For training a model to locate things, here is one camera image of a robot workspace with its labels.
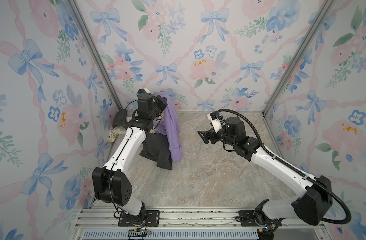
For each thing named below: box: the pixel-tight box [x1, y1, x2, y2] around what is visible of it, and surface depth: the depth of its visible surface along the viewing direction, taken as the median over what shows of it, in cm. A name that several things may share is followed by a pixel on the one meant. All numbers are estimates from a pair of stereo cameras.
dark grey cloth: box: [139, 132, 173, 170], surface depth 90 cm
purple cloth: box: [154, 92, 183, 163], surface depth 87 cm
